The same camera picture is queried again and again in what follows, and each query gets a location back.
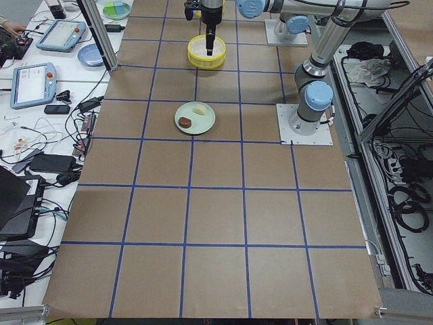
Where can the blue plate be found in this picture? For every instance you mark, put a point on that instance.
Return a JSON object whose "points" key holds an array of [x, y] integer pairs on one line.
{"points": [[89, 55]]}

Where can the crumpled white cloth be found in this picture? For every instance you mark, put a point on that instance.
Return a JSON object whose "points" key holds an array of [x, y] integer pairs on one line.
{"points": [[370, 72]]}

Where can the brown steamed bun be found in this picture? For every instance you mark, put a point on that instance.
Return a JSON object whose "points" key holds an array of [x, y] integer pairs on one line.
{"points": [[185, 122]]}

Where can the blue teach pendant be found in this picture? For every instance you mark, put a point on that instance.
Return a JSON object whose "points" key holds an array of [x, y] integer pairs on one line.
{"points": [[62, 35], [33, 85]]}

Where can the yellow bamboo steamer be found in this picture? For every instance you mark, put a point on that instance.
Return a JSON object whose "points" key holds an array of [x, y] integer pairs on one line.
{"points": [[197, 53]]}

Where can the mint green plate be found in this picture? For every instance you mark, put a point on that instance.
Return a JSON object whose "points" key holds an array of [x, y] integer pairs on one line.
{"points": [[200, 124]]}

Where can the lower blue teach pendant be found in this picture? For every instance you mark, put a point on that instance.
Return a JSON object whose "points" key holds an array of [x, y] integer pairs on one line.
{"points": [[33, 85]]}

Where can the black laptop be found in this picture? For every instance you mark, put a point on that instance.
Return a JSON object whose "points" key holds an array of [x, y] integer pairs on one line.
{"points": [[21, 197]]}

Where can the white steamed bun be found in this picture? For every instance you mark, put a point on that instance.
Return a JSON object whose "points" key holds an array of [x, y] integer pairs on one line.
{"points": [[200, 109]]}

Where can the black power adapter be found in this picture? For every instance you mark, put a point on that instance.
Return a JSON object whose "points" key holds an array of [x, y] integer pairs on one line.
{"points": [[52, 163]]}

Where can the green plate with blocks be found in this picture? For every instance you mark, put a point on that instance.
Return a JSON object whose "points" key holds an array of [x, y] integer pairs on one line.
{"points": [[116, 10]]}

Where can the aluminium frame post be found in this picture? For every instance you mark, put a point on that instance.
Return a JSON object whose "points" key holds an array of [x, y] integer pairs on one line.
{"points": [[94, 21]]}

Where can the upper blue teach pendant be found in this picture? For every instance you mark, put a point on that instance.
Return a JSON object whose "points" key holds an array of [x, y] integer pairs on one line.
{"points": [[62, 35]]}

